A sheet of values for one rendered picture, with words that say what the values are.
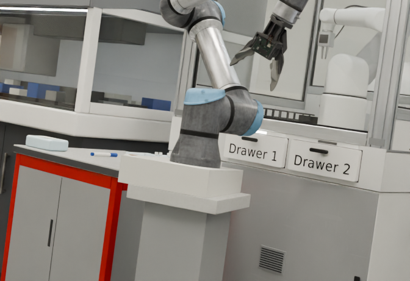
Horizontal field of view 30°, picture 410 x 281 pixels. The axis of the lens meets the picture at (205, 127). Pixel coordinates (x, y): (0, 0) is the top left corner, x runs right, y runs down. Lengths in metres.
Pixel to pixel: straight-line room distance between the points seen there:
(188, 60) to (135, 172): 1.12
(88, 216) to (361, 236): 0.95
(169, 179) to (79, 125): 1.26
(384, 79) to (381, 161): 0.28
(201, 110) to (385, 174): 0.76
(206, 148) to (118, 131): 1.33
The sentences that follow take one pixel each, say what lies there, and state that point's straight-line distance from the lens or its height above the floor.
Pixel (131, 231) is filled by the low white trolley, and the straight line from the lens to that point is 2.70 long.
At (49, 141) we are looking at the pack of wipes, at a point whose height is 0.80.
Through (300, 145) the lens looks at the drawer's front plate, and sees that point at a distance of 2.81.
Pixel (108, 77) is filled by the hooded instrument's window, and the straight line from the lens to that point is 3.46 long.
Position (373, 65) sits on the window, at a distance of 2.72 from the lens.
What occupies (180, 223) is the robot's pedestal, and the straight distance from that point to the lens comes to 2.19.
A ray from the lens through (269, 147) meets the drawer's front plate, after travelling 2.89.
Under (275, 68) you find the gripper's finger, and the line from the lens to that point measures 2.25.
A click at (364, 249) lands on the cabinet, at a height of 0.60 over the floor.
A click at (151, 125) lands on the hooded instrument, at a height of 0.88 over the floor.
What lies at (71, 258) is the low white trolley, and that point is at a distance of 2.80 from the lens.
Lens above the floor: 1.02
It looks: 2 degrees down
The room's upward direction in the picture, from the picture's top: 8 degrees clockwise
